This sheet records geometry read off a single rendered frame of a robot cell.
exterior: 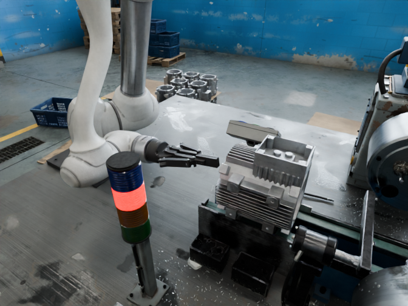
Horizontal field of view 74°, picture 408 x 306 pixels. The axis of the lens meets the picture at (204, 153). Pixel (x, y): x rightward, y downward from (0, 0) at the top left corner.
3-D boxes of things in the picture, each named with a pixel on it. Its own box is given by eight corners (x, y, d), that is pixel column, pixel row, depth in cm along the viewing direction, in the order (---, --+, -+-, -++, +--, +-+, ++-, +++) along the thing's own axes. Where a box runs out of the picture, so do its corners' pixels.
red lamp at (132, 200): (152, 196, 54) (150, 178, 52) (132, 215, 50) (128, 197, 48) (130, 187, 57) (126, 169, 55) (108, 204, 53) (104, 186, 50)
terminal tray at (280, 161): (309, 169, 70) (316, 145, 67) (300, 192, 63) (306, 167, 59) (265, 156, 75) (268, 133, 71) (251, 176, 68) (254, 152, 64)
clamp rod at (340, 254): (359, 263, 55) (363, 257, 54) (359, 271, 53) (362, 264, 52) (318, 246, 58) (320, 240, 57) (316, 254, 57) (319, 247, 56)
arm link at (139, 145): (146, 130, 93) (159, 132, 90) (152, 153, 98) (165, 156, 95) (127, 142, 87) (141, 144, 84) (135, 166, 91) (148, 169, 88)
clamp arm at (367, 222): (370, 281, 52) (374, 201, 71) (375, 272, 50) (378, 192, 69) (350, 273, 53) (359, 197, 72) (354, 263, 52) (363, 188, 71)
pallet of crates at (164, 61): (186, 58, 607) (184, 19, 565) (168, 67, 545) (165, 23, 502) (140, 53, 646) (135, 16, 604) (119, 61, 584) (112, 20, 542)
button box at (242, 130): (277, 149, 92) (282, 133, 92) (274, 146, 85) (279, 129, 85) (231, 136, 99) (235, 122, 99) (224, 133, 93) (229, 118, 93)
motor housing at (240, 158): (302, 203, 82) (316, 149, 71) (285, 249, 68) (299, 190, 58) (240, 182, 90) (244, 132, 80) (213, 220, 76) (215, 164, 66)
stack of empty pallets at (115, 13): (145, 48, 696) (141, 8, 648) (120, 54, 633) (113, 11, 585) (110, 43, 750) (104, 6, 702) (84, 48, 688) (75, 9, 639)
